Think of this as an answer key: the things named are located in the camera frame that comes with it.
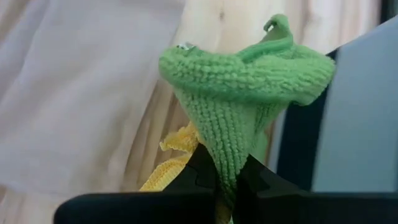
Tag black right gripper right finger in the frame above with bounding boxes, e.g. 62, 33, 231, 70
232, 154, 398, 224

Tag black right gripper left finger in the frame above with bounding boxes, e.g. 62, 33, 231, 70
54, 143, 219, 224

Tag yellow towel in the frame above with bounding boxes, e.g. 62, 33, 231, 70
139, 121, 233, 224

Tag navy white striped fabric basket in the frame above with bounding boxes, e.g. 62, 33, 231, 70
267, 14, 398, 193

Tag pink towel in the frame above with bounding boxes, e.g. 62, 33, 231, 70
0, 0, 187, 197

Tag green towel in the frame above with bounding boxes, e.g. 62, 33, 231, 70
158, 14, 336, 208

